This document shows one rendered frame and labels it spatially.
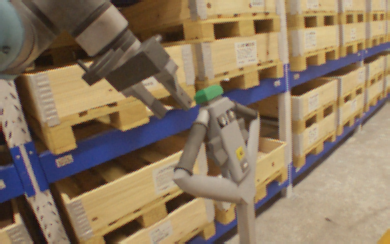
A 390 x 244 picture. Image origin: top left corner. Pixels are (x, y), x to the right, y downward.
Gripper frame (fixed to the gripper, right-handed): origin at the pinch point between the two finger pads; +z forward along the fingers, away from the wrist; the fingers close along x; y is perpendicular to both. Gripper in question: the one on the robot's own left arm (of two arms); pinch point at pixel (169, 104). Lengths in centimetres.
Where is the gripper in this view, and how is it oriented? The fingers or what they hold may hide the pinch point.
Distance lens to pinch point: 56.1
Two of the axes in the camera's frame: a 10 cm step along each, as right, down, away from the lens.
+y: 2.9, -7.4, 6.1
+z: 5.8, 6.4, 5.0
